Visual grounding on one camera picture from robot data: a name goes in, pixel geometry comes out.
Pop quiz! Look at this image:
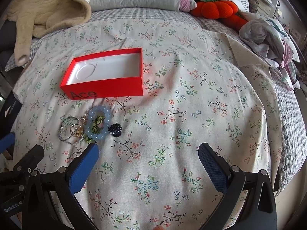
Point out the person's left hand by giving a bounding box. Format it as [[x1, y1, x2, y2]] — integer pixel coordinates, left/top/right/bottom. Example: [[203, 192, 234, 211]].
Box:
[[153, 225, 165, 230]]

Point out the beige fleece jacket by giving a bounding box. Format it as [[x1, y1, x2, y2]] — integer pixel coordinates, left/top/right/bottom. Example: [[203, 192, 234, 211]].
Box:
[[3, 0, 92, 67]]

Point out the gold silver earring cluster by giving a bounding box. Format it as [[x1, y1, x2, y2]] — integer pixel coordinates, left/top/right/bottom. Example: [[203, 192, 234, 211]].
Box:
[[80, 114, 88, 126]]

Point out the orange pumpkin plush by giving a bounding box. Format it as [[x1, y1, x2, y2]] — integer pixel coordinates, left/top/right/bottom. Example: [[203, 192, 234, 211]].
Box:
[[190, 0, 248, 32]]

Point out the black iQOO box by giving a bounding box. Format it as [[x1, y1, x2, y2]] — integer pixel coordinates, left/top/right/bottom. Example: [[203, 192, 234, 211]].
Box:
[[1, 91, 22, 126]]

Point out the thin multicolour bead bracelet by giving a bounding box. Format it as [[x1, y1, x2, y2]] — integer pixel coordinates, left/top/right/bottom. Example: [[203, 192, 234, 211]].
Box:
[[58, 116, 85, 145]]

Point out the green bead bracelet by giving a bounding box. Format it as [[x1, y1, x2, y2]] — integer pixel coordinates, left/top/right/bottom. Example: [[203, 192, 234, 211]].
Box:
[[84, 115, 106, 145]]

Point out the red Ace box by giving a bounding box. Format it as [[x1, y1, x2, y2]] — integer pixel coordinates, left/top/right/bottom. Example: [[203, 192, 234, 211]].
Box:
[[60, 48, 144, 100]]

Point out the crumpled white patterned cloth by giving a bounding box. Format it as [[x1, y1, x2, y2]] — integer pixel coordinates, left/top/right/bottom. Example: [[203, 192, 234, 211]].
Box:
[[239, 12, 300, 90]]

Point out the blue bead bracelet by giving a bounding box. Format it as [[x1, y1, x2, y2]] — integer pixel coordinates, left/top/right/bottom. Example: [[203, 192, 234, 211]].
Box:
[[85, 105, 113, 142]]

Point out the gold ring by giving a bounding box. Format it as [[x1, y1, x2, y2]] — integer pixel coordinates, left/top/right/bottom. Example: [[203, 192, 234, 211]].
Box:
[[70, 123, 85, 138]]

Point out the stack of books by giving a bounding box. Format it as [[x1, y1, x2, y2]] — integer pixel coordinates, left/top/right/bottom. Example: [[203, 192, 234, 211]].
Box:
[[248, 0, 274, 16]]

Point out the floral bed sheet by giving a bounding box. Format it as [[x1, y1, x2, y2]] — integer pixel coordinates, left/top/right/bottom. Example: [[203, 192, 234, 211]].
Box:
[[6, 19, 281, 229]]

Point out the black hair claw clip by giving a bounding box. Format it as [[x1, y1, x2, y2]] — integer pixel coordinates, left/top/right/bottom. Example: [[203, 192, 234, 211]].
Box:
[[108, 123, 122, 138]]

